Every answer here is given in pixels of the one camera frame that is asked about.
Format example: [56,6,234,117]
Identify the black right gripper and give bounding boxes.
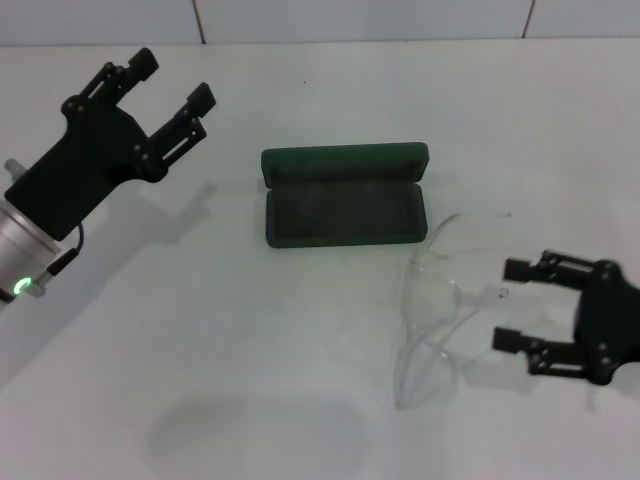
[491,248,640,387]

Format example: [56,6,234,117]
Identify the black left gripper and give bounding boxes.
[3,47,218,242]

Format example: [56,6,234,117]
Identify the clear white glasses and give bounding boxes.
[392,209,514,411]

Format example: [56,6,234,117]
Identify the green glasses case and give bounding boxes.
[259,141,431,250]

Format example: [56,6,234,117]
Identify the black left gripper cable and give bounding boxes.
[29,222,86,299]

